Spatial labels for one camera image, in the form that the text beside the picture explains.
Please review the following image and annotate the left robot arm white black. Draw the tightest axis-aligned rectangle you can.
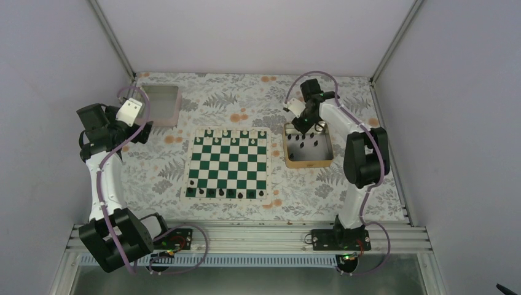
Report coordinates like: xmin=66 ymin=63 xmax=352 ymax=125
xmin=77 ymin=98 xmax=171 ymax=273

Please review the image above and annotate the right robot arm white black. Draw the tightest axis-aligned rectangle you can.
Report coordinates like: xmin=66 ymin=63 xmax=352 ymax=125
xmin=285 ymin=79 xmax=390 ymax=250

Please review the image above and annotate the tan metal tray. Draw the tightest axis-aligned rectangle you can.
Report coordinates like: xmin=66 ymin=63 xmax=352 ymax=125
xmin=283 ymin=121 xmax=334 ymax=168

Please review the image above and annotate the floral patterned tablecloth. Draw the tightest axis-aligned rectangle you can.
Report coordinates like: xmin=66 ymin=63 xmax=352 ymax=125
xmin=122 ymin=72 xmax=349 ymax=221

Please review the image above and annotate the pink white tray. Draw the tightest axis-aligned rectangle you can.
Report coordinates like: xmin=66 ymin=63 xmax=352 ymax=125
xmin=140 ymin=84 xmax=182 ymax=127

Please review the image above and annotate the green white chessboard mat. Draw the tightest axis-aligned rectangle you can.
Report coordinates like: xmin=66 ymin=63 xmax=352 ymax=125
xmin=180 ymin=126 xmax=272 ymax=205

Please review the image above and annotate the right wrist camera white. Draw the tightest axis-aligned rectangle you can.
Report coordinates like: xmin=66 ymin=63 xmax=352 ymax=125
xmin=283 ymin=98 xmax=305 ymax=117

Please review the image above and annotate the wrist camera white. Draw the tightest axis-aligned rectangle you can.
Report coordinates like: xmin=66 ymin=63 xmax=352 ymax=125
xmin=116 ymin=98 xmax=143 ymax=127
xmin=283 ymin=98 xmax=305 ymax=117

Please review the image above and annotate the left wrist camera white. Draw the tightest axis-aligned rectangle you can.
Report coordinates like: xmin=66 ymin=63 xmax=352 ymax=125
xmin=116 ymin=98 xmax=143 ymax=127

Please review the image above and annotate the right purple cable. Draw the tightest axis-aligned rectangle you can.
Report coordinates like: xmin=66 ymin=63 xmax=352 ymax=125
xmin=283 ymin=71 xmax=393 ymax=277

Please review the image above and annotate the purple cable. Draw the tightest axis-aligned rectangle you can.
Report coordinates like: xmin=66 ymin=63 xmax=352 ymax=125
xmin=283 ymin=71 xmax=393 ymax=277
xmin=96 ymin=85 xmax=209 ymax=276

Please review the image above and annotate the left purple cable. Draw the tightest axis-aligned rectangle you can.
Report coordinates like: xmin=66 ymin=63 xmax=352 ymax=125
xmin=96 ymin=85 xmax=209 ymax=276

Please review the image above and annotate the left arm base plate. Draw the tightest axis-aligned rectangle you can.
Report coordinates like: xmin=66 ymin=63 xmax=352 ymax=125
xmin=154 ymin=228 xmax=193 ymax=251

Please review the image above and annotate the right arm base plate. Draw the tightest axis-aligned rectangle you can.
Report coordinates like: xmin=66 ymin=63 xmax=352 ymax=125
xmin=310 ymin=228 xmax=372 ymax=251

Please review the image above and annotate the aluminium rail frame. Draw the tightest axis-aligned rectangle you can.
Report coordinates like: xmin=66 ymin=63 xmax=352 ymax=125
xmin=51 ymin=221 xmax=446 ymax=294

